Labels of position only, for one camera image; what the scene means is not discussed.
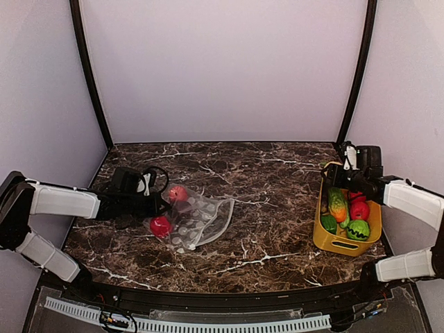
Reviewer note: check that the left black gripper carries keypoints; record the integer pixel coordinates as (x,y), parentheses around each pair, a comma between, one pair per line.
(155,210)

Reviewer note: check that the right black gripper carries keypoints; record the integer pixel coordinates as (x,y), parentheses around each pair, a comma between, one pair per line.
(334,178)

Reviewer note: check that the orange fake fruit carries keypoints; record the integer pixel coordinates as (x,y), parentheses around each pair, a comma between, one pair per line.
(338,206)

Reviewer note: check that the clear polka dot zip bag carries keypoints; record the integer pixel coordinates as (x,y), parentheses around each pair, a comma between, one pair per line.
(196,222)

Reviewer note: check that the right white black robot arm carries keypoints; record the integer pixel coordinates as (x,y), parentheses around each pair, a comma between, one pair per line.
(405,216)

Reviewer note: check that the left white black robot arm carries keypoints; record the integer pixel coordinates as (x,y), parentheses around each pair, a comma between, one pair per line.
(23,197)

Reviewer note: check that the red fake apple upper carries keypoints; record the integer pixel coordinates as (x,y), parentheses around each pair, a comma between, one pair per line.
(354,197)

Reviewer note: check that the red fake apple in bag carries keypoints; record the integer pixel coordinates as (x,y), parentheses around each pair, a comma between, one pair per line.
(160,227)

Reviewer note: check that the green fake watermelon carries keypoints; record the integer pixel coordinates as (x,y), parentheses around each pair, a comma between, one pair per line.
(358,230)

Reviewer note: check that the pink red fake apple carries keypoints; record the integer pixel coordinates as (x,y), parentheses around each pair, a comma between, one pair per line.
(178,194)

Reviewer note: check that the green fake bell pepper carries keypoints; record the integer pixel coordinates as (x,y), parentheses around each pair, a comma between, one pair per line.
(329,223)

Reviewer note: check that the yellow plastic basket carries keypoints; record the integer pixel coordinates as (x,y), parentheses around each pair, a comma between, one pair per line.
(339,243)

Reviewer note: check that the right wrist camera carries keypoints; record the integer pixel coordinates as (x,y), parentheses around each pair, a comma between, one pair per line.
(349,152)

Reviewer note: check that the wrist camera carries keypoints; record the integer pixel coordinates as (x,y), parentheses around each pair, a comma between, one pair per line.
(349,152)
(147,180)

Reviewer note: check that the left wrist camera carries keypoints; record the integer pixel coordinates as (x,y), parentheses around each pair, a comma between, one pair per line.
(147,180)

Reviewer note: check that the black front rail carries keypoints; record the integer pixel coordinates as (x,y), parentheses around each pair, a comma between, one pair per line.
(331,299)

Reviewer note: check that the white slotted cable duct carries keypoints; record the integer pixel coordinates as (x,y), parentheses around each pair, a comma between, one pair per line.
(180,321)

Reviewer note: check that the left black frame post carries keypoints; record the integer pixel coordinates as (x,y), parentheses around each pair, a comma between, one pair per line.
(85,61)

